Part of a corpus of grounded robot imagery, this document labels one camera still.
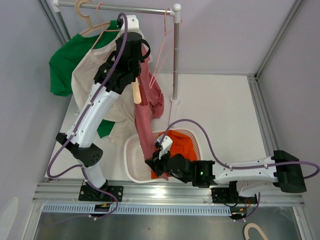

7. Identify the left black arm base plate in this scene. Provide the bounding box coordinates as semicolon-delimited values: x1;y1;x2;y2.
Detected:
78;181;124;202

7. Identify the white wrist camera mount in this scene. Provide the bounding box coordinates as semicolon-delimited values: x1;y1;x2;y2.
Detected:
155;134;173;159
118;15;140;35

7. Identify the white slotted cable duct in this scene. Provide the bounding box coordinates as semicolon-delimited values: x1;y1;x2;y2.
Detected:
42;203;232;217

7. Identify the aluminium rail frame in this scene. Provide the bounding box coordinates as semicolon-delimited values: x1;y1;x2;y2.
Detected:
32;180;305;207

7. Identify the metal clothes rack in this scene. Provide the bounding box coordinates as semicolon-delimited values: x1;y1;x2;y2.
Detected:
49;0;182;124

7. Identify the white perforated plastic basket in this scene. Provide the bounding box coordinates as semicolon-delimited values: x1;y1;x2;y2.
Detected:
124;128;202;184

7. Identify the pink t shirt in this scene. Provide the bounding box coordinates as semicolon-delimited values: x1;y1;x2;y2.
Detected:
134;56;165;160

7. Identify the beige hanger on floor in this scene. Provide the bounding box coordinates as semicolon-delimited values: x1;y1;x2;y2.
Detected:
243;223;270;240

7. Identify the orange t shirt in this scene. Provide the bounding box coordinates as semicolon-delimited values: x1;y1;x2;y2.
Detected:
150;129;196;180

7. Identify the pink wire hanger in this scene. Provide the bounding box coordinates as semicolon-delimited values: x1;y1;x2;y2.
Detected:
149;3;183;89
90;2;122;50

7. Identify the beige t shirt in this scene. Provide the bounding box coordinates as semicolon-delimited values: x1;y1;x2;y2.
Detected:
71;40;136;144

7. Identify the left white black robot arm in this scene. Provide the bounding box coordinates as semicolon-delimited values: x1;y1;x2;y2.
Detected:
55;32;150;201

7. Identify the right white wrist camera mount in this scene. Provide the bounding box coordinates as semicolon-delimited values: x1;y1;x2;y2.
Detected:
155;134;173;159

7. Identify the green t shirt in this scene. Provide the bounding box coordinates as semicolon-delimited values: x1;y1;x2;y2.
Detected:
48;20;121;139

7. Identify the beige wooden hanger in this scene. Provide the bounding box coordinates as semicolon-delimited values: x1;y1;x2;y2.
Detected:
131;77;142;105
74;0;111;37

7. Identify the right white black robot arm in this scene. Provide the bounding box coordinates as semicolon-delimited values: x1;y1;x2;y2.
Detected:
145;150;307;203

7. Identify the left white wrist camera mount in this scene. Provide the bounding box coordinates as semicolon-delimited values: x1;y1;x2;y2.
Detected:
118;15;140;35

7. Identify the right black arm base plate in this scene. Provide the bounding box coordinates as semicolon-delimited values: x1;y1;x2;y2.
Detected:
211;187;258;207

